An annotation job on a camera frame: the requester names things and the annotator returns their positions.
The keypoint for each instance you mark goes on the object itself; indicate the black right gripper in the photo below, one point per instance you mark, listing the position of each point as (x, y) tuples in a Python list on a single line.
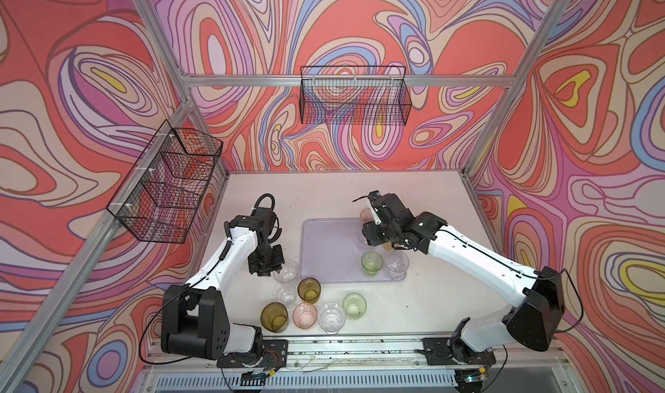
[(369, 230)]

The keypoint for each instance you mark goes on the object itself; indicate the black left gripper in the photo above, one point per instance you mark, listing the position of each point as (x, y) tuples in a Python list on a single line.
[(277, 262)]

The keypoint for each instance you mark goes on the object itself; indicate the pink dimpled cup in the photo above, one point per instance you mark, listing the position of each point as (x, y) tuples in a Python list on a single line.
[(366, 215)]

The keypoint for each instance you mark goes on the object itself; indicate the clear faceted glass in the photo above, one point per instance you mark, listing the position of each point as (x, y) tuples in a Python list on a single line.
[(396, 264)]

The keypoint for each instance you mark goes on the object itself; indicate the bright green glass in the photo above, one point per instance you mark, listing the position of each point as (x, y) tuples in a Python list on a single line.
[(371, 263)]

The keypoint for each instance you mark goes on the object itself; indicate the olive brown glass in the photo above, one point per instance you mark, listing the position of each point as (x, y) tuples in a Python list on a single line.
[(309, 290)]

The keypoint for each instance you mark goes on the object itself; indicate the clear textured glass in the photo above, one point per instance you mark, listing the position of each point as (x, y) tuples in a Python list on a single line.
[(362, 239)]

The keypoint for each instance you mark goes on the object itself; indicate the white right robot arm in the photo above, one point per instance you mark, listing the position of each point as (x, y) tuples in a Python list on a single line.
[(535, 298)]

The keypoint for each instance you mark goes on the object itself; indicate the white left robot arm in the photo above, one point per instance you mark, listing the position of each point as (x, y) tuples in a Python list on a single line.
[(195, 321)]

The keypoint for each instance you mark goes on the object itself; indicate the lilac plastic tray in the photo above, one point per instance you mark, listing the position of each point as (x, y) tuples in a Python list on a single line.
[(330, 252)]

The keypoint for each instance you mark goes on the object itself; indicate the small clear glass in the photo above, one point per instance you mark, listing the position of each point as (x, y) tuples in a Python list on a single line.
[(286, 295)]

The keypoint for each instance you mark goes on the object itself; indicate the large olive green glass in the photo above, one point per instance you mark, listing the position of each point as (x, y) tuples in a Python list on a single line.
[(274, 317)]

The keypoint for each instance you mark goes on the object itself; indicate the pink clear glass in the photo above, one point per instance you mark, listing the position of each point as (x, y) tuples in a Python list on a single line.
[(305, 315)]

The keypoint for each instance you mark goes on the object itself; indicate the clear ribbed glass front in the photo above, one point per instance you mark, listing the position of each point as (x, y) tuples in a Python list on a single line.
[(331, 318)]

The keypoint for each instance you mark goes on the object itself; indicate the light green dimpled cup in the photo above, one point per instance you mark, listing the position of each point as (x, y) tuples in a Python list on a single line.
[(355, 305)]

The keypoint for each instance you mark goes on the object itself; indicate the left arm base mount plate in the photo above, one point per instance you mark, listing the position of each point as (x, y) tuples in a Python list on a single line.
[(270, 354)]

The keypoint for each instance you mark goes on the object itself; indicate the aluminium front rail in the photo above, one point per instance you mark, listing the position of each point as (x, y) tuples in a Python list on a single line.
[(356, 350)]

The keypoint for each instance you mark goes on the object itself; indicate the black wire basket left wall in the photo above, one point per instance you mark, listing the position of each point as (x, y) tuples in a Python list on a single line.
[(173, 173)]

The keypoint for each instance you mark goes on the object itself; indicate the black wire basket wall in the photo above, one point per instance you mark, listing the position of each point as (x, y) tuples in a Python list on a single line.
[(354, 95), (173, 173)]

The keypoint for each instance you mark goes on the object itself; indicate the black wire basket back wall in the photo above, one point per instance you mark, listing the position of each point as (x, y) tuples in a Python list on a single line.
[(354, 95)]

